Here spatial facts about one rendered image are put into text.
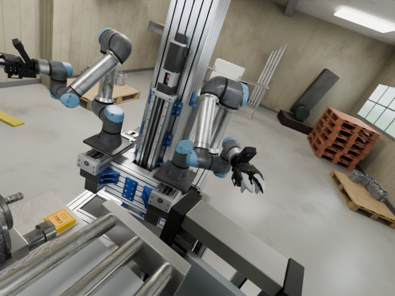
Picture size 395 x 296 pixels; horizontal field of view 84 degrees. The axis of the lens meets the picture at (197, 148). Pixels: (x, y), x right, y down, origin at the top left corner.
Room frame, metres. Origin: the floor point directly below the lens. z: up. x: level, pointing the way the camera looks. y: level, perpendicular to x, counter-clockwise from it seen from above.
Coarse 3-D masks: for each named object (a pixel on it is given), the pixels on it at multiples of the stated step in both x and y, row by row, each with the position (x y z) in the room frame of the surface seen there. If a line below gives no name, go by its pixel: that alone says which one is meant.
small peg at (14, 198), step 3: (12, 195) 0.25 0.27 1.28; (15, 195) 0.25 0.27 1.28; (18, 195) 0.25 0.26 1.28; (21, 195) 0.26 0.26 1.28; (6, 198) 0.24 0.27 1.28; (9, 198) 0.24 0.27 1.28; (12, 198) 0.24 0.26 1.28; (15, 198) 0.25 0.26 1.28; (18, 198) 0.25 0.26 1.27; (21, 198) 0.25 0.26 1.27; (6, 201) 0.24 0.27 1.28; (9, 201) 0.24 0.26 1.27; (12, 201) 0.24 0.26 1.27; (15, 201) 0.25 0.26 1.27
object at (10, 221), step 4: (0, 196) 0.23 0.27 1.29; (0, 200) 0.23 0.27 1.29; (4, 200) 0.23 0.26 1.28; (0, 204) 0.22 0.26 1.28; (4, 204) 0.22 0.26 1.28; (0, 208) 0.22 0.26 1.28; (4, 208) 0.22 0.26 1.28; (8, 208) 0.22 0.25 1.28; (4, 212) 0.22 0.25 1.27; (8, 212) 0.22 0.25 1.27; (4, 216) 0.22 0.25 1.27; (8, 216) 0.22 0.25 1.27; (8, 220) 0.22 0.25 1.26; (12, 220) 0.22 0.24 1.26; (8, 224) 0.22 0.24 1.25; (12, 224) 0.22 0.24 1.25; (8, 228) 0.22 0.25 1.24
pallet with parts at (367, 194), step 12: (336, 180) 4.03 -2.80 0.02; (348, 180) 3.96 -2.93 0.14; (360, 180) 3.97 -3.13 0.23; (372, 180) 3.98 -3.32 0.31; (348, 192) 3.43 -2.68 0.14; (360, 192) 3.64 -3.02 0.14; (372, 192) 3.69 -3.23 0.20; (384, 192) 3.66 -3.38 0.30; (348, 204) 3.22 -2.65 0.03; (360, 204) 3.15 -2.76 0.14; (372, 204) 3.32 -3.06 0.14; (384, 204) 3.52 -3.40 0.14; (372, 216) 3.09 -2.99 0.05; (384, 216) 3.09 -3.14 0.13
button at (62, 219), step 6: (60, 210) 0.51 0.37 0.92; (66, 210) 0.52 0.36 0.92; (48, 216) 0.48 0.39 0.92; (54, 216) 0.49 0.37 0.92; (60, 216) 0.49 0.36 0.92; (66, 216) 0.50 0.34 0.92; (72, 216) 0.51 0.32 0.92; (54, 222) 0.47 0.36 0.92; (60, 222) 0.47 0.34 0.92; (66, 222) 0.48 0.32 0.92; (72, 222) 0.50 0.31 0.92; (60, 228) 0.46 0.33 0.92
